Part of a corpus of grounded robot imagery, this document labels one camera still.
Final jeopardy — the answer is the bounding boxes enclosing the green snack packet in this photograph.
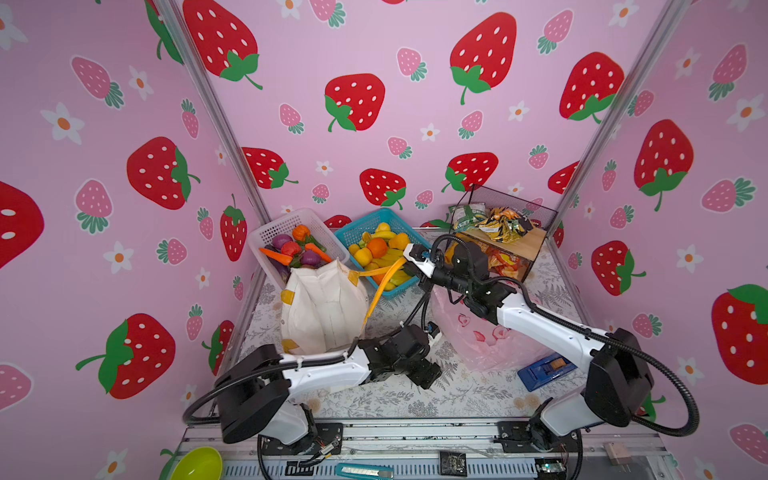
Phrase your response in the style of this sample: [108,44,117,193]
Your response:
[449,203,487,232]

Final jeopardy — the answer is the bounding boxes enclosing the orange black snack packet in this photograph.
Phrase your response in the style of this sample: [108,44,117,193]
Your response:
[476,208,534,244]

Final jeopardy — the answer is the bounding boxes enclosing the pink plastic grocery bag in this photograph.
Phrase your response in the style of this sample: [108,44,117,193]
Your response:
[430,288,553,371]

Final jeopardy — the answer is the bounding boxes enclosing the white canvas tote bag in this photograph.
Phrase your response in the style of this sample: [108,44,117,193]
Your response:
[280,258,406,355]

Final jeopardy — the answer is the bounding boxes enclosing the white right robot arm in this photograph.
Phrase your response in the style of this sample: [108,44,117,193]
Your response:
[404,234,701,451]

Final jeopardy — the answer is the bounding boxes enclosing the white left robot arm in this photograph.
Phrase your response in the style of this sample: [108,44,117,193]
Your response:
[182,322,442,446]

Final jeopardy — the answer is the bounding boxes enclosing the yellow snack packets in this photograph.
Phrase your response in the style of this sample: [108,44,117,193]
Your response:
[463,238,531,281]

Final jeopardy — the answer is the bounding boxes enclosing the floral table mat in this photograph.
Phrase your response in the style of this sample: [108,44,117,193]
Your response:
[233,240,586,418]

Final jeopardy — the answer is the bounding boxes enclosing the yellow toy lemon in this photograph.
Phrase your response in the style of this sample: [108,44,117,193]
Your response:
[389,232,411,251]

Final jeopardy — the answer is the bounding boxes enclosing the blue box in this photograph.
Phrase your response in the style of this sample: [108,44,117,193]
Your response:
[517,353,577,392]

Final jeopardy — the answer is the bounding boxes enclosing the small black circuit board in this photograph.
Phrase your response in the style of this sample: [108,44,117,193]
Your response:
[439,451,468,478]

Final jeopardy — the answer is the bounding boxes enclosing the white plastic basket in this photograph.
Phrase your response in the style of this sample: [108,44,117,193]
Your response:
[247,208,350,290]

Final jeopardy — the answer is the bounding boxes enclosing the teal plastic basket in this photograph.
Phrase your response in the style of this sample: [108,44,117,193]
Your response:
[334,207,434,300]

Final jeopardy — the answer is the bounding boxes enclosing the purple toy onion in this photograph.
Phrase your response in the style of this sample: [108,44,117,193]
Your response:
[300,250,323,268]
[271,234,293,252]

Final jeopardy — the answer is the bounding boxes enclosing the teal utility knife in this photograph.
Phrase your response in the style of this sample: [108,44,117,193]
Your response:
[334,463,395,480]

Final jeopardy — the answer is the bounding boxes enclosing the orange toy carrot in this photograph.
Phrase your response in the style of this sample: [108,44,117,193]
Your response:
[305,243,333,263]
[259,248,293,266]

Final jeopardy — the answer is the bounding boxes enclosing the red toy tomato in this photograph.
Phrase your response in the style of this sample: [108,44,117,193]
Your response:
[280,241,303,258]

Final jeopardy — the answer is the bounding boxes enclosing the orange toy pepper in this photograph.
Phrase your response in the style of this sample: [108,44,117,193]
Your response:
[292,224,311,243]

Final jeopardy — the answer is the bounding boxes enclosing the green bowl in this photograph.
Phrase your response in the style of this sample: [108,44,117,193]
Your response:
[159,446,223,480]

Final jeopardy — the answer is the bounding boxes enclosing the black wire wooden shelf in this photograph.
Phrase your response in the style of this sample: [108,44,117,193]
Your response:
[447,187,556,281]

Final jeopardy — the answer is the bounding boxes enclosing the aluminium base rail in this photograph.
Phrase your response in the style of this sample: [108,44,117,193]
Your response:
[176,416,679,480]

